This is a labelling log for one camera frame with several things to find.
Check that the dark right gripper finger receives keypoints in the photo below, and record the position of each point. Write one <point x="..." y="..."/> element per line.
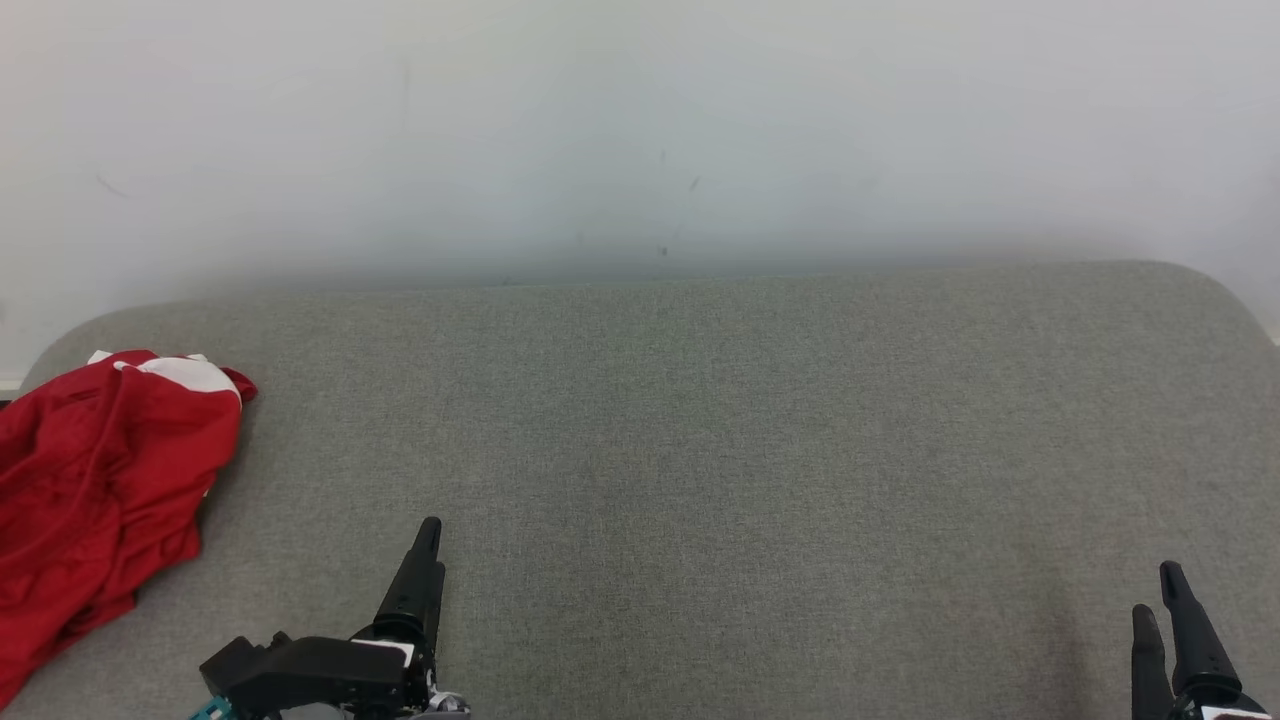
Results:
<point x="1200" y="650"/>
<point x="1150" y="670"/>

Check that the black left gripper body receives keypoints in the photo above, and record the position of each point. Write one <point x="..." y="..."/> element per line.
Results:
<point x="425" y="680"/>

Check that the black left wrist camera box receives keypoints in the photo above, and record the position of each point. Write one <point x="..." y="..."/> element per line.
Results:
<point x="300" y="672"/>

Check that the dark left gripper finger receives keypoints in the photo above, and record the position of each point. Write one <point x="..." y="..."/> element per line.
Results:
<point x="418" y="590"/>

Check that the red white jersey shirt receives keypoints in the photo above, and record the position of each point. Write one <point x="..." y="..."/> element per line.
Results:
<point x="50" y="600"/>

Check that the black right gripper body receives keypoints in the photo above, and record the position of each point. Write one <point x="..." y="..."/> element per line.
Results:
<point x="1225" y="708"/>

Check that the grey fabric sofa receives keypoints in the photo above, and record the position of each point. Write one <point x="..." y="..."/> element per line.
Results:
<point x="700" y="450"/>

